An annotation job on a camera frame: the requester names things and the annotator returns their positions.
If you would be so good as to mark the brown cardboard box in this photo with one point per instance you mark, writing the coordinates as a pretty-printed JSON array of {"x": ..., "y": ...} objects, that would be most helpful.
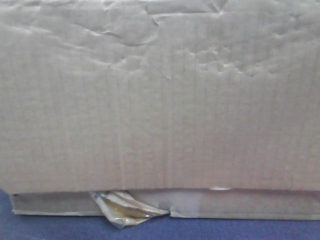
[{"x": 204, "y": 108}]

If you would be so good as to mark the crumpled clear packing tape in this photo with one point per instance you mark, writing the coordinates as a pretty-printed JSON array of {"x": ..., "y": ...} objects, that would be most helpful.
[{"x": 123, "y": 210}]

